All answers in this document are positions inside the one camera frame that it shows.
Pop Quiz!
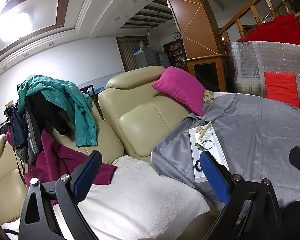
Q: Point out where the cream plastic hair claw clip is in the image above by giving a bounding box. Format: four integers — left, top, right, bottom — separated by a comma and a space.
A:
196, 122, 212, 141

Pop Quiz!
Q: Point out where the white jewelry tray box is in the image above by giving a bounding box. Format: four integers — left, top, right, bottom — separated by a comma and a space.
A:
189, 126, 229, 184

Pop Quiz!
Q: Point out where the maroon cloth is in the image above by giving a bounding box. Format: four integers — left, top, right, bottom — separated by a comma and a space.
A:
6, 129, 118, 205

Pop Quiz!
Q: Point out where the grey bed blanket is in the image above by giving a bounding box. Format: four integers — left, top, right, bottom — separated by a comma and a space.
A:
151, 93, 300, 210

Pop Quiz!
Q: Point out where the red pillow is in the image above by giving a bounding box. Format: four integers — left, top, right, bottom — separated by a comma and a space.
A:
264, 72, 300, 108

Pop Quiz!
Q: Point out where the silver cuff bangle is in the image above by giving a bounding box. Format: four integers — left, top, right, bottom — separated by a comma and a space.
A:
201, 139, 215, 151

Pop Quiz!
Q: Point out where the dark clothes pile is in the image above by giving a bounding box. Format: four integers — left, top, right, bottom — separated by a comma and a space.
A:
5, 93, 75, 164

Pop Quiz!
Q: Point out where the white towel on sofa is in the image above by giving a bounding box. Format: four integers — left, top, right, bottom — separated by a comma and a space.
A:
1, 154, 211, 240

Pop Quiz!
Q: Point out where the teal shirt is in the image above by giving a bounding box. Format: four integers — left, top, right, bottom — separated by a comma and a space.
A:
17, 75, 97, 147

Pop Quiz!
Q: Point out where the beige patterned cloth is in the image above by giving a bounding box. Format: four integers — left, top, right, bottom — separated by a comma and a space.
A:
203, 89, 215, 102

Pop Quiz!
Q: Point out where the silver foil insulation mat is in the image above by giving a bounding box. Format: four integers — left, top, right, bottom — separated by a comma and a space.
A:
226, 42, 300, 102

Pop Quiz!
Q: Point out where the beige leather sofa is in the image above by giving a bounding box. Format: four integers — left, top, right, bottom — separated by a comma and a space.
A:
0, 65, 213, 240

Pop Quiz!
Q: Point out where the red cloth on railing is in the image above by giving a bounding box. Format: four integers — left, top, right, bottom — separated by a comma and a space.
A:
239, 14, 300, 45

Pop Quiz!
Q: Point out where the magenta pillow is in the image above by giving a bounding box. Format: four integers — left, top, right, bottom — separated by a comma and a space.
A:
152, 66, 204, 116

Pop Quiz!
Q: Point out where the brown wooden pillar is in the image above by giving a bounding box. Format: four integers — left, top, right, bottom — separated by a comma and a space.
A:
168, 0, 224, 59

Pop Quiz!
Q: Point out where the wooden stair railing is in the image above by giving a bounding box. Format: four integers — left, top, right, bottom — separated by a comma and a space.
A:
218, 0, 300, 43

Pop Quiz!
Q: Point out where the grey refrigerator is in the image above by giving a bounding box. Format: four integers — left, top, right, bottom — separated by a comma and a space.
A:
134, 47, 170, 68

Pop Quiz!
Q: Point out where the ceiling light panel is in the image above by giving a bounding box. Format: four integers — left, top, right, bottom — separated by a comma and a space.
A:
0, 8, 33, 43

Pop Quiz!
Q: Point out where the round wall clock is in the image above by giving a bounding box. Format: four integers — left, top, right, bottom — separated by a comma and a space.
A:
173, 31, 181, 40

